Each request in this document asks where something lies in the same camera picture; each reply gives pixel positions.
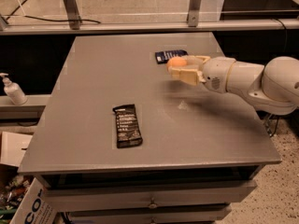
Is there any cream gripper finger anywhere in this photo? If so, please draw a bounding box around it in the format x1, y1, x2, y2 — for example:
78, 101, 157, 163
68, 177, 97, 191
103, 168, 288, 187
169, 67, 206, 86
183, 55, 210, 69

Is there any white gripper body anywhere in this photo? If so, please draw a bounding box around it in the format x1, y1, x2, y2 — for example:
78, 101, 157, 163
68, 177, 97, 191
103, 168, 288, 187
203, 57, 236, 93

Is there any orange fruit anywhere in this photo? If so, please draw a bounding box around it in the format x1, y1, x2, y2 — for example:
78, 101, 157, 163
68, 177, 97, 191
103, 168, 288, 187
166, 57, 187, 71

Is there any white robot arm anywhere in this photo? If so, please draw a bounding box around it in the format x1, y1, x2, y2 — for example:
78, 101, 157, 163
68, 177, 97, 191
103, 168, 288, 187
166, 55, 299, 115

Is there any blue rxbar blueberry wrapper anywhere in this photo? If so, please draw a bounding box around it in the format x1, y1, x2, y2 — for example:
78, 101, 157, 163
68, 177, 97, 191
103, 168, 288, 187
155, 49, 188, 64

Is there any black rxbar chocolate wrapper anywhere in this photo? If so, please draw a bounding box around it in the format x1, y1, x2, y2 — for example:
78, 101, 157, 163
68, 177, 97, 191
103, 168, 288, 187
113, 104, 143, 148

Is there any grey drawer cabinet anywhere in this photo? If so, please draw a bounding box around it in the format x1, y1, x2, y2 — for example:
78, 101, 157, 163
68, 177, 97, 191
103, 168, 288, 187
20, 33, 280, 224

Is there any upper drawer knob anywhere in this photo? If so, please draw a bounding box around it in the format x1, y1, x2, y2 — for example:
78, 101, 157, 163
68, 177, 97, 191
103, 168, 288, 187
148, 199, 158, 209

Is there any left side shelf ledge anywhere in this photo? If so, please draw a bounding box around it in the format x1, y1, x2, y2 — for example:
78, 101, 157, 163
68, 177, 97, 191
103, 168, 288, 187
0, 94, 50, 119

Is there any white pump bottle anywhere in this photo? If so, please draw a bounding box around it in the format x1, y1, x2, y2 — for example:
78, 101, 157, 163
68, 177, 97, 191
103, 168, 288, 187
0, 73, 27, 105

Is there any white cardboard box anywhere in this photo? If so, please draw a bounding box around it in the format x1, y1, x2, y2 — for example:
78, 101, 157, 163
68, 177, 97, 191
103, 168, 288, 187
0, 132, 32, 167

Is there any printed cardboard box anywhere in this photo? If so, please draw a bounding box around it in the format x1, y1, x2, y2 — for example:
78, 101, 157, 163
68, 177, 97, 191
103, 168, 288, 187
9, 179, 57, 224

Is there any right metal railing post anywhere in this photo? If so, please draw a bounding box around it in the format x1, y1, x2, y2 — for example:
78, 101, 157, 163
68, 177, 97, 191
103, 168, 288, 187
187, 0, 202, 27

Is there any metal railing post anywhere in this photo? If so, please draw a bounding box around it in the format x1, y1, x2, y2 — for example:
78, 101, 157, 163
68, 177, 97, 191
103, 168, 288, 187
187, 0, 202, 27
63, 0, 81, 30

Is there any left metal railing post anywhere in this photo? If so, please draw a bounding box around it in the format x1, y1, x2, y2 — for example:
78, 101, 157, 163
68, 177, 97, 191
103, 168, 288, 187
63, 0, 81, 30

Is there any black floor cable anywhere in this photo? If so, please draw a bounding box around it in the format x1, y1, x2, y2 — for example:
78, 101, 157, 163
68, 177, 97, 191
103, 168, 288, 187
5, 0, 102, 25

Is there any horizontal metal rail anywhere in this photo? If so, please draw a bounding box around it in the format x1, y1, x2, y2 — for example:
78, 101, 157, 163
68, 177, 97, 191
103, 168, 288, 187
0, 19, 299, 35

